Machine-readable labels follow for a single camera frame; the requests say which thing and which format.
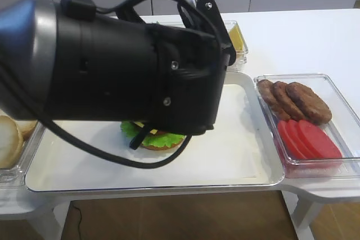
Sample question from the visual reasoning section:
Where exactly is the brown meat patty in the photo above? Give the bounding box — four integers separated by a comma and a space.
256, 79, 291, 121
286, 82, 332, 125
272, 81, 306, 121

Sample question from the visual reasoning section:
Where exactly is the clear bun bin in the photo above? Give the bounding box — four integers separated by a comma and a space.
1, 123, 45, 190

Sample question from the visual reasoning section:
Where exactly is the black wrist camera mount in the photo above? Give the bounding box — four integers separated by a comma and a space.
177, 0, 239, 68

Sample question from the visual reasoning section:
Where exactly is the red tomato slice middle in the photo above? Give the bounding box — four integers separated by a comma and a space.
287, 119, 316, 159

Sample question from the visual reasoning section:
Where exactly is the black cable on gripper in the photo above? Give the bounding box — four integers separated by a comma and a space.
0, 0, 228, 170

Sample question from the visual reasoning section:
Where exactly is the yellow cheese slices stack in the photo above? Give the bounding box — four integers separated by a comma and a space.
228, 25, 244, 51

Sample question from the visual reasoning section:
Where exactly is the white bun half lower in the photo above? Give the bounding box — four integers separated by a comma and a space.
1, 115, 24, 169

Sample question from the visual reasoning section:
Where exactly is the brown meat patty middle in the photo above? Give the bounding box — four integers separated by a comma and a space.
272, 81, 306, 121

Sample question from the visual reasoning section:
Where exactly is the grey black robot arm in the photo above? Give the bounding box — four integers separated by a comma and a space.
1, 0, 228, 135

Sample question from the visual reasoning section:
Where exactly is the brown meat patty back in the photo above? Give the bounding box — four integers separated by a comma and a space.
256, 79, 291, 121

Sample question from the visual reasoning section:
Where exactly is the white rectangular serving tray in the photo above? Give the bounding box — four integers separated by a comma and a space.
25, 73, 285, 193

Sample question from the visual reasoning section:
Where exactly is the white bun half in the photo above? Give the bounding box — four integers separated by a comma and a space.
1, 115, 24, 169
15, 120, 37, 141

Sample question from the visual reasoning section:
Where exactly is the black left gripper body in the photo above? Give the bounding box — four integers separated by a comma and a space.
52, 7, 226, 135

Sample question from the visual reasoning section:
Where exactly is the red tomato slice front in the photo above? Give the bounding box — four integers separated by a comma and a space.
296, 120, 343, 159

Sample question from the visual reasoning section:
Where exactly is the white bun half upper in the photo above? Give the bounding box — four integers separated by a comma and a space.
15, 120, 37, 141

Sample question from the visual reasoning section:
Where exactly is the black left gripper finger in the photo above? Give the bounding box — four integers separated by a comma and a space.
129, 124, 152, 150

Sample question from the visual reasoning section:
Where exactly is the green lettuce on burger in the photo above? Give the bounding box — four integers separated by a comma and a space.
120, 121, 185, 146

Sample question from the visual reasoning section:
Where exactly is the brown meat patty front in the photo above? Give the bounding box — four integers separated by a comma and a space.
286, 82, 332, 125

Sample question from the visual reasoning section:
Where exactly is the clear patty and tomato bin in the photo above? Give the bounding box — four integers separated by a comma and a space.
254, 74, 359, 178

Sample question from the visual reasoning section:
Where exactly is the bottom bun of burger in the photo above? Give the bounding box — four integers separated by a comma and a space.
141, 139, 184, 151

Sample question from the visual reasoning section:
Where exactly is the thin black floor cable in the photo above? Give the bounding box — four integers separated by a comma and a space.
71, 205, 84, 234

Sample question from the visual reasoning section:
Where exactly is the red tomato slice back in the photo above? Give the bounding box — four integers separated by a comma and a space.
277, 120, 304, 160

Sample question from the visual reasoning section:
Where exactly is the clear lettuce and cheese bin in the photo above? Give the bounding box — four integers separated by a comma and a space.
224, 21, 249, 73

